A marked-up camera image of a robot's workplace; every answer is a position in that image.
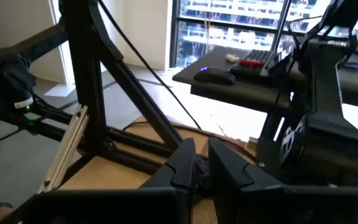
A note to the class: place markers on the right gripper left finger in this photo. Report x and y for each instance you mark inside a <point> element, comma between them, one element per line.
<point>166,202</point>

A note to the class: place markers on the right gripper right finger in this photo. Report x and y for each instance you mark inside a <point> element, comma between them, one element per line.
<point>259,205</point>

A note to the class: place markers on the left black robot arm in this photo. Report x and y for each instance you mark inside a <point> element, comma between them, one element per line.
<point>328,140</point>

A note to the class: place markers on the dark grey side desk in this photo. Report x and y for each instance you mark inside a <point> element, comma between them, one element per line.
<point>244,93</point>

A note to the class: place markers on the black computer mouse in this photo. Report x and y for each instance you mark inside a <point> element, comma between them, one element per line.
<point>214,76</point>

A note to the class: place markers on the small red object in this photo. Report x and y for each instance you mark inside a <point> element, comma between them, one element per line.
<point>251,63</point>

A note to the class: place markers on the black keyboard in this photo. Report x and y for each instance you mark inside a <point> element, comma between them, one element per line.
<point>256,56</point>

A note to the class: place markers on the small white object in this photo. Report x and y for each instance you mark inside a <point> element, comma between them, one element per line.
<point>232,57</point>

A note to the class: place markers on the large window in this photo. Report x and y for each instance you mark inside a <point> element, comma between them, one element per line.
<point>228,31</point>

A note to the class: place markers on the black device with green light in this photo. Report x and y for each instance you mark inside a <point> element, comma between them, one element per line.
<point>13,81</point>

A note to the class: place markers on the silver aluminium bracket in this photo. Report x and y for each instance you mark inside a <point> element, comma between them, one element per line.
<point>63,149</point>

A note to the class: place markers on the black aluminium table frame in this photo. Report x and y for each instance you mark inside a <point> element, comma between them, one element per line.
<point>83,77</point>

